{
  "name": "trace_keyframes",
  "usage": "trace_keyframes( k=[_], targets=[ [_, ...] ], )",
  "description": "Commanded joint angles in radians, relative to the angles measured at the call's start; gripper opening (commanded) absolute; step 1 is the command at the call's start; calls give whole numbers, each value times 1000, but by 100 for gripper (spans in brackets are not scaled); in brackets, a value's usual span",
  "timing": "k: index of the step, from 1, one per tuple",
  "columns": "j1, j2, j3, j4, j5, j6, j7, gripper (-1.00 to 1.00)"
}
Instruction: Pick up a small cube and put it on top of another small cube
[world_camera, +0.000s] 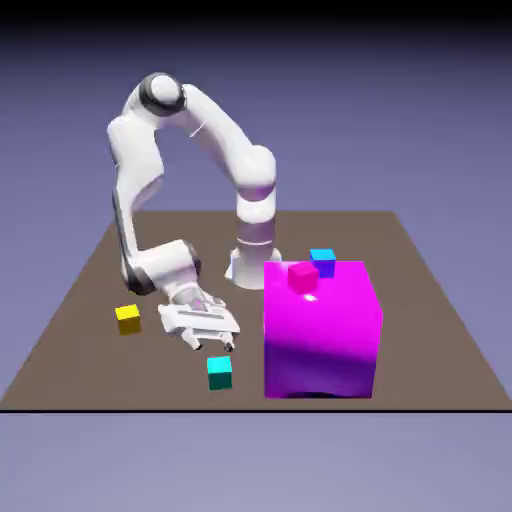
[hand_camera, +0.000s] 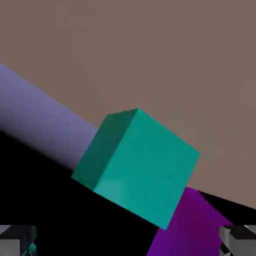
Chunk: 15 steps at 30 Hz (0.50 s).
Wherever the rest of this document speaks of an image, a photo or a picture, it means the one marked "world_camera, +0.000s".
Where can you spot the small yellow cube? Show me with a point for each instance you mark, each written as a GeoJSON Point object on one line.
{"type": "Point", "coordinates": [128, 318]}

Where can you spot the small teal cube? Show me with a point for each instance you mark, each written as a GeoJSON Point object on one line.
{"type": "Point", "coordinates": [219, 372]}

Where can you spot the small pink cube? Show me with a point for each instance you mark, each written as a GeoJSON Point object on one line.
{"type": "Point", "coordinates": [302, 276]}

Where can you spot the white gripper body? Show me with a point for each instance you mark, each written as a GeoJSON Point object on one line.
{"type": "Point", "coordinates": [200, 320]}

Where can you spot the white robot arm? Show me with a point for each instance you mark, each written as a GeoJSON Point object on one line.
{"type": "Point", "coordinates": [136, 160]}

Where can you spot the small blue cube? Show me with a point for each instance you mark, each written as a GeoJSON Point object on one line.
{"type": "Point", "coordinates": [324, 262]}

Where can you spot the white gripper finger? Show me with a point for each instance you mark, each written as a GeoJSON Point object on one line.
{"type": "Point", "coordinates": [228, 342]}
{"type": "Point", "coordinates": [192, 340]}

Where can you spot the large magenta box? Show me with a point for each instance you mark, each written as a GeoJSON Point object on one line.
{"type": "Point", "coordinates": [320, 332]}

